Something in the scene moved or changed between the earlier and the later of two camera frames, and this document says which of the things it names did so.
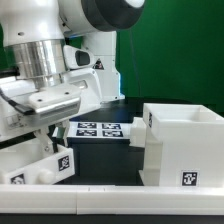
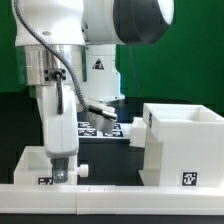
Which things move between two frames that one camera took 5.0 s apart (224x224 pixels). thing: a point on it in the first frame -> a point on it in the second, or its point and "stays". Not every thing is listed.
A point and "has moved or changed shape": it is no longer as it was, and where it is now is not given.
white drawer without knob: x=138 y=133 stays
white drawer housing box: x=184 y=146 stays
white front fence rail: x=91 y=199 stays
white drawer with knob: x=29 y=163 has moved or changed shape
